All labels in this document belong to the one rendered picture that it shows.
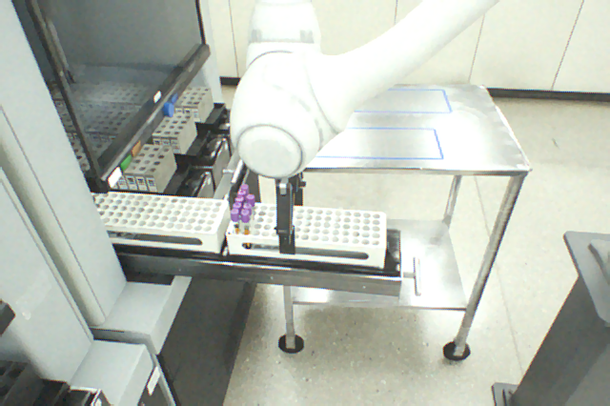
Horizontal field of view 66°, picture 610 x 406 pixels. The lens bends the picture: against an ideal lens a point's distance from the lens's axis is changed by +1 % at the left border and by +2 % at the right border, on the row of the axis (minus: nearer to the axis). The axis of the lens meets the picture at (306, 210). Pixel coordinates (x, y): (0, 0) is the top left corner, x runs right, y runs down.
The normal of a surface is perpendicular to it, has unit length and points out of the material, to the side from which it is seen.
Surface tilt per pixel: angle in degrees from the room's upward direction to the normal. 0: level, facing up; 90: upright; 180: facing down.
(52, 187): 90
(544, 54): 90
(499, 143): 0
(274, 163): 94
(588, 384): 90
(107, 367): 0
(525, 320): 0
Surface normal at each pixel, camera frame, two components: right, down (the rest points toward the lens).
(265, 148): -0.17, 0.70
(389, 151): -0.01, -0.76
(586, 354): -0.80, 0.40
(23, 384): 0.99, 0.07
